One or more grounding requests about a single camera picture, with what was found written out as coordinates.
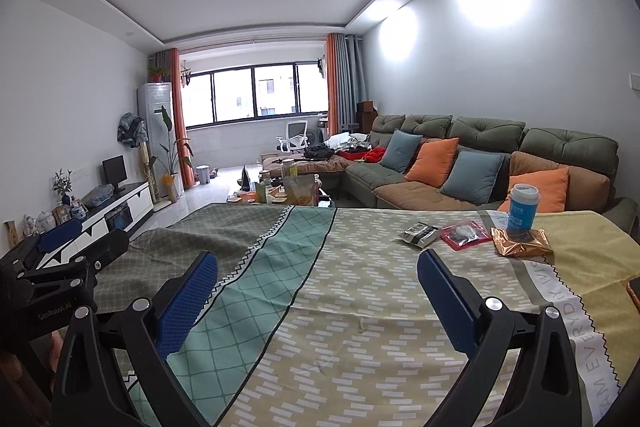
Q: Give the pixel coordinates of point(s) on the blue paper cup white lid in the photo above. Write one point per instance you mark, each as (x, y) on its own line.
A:
(522, 209)

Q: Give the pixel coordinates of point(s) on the tall leafy potted plant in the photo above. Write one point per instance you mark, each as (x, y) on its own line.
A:
(170, 157)

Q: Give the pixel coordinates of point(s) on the black bag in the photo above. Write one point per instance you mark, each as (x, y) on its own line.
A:
(318, 152)

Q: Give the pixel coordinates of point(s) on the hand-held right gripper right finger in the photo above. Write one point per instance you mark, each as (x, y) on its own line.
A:
(447, 307)

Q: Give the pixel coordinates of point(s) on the silver black snack packet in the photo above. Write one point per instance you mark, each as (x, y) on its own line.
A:
(419, 236)

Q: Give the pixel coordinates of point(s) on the vase with flowers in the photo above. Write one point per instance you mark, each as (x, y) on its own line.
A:
(62, 187)

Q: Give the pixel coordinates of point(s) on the blue-grey throw pillow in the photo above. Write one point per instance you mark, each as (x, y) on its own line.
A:
(400, 152)
(472, 177)

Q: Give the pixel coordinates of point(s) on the red plastic packet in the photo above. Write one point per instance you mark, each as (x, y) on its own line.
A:
(465, 236)

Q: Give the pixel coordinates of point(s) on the flat copper foil packet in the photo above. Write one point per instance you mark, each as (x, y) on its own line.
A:
(525, 247)

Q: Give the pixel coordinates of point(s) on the black monitor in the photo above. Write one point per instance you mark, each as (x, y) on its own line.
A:
(114, 172)

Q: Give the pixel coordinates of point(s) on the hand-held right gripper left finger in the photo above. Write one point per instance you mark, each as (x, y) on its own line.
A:
(187, 302)

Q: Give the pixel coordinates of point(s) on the dark wooden cabinet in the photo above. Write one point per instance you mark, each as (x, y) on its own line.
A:
(366, 117)

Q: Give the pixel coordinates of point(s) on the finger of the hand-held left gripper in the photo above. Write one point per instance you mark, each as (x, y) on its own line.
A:
(60, 234)
(107, 249)

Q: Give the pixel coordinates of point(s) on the blue-grey bag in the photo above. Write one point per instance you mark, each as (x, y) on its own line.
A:
(97, 196)

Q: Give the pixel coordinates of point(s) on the grey curtain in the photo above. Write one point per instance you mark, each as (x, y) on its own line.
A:
(352, 82)

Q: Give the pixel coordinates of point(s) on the hanging blue-grey clothes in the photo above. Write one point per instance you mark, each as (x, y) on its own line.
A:
(132, 129)

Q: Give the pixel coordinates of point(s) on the red cloth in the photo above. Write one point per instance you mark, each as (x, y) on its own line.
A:
(375, 155)

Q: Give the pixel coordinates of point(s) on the patterned green beige blanket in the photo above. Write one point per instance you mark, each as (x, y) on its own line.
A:
(350, 307)

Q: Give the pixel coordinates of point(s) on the green sofa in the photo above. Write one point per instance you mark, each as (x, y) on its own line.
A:
(565, 147)

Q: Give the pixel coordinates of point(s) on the wide black-framed window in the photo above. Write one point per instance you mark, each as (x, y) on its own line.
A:
(230, 94)

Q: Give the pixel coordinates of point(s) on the white office chair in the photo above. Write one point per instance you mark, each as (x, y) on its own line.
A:
(295, 134)

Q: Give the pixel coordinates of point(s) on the white TV cabinet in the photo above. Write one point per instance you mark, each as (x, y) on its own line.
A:
(135, 207)

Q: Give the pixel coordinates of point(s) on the orange throw pillow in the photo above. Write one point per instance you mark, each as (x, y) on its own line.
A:
(547, 187)
(431, 162)

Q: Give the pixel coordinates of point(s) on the orange curtain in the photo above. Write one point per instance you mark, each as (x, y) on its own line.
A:
(181, 117)
(332, 82)

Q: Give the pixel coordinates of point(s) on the small white waste bin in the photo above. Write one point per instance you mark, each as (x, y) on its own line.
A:
(204, 174)

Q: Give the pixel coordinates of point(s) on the white standing air conditioner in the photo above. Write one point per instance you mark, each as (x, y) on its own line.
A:
(152, 107)

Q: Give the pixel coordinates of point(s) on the cluttered coffee table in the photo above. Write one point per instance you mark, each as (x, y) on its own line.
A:
(265, 192)

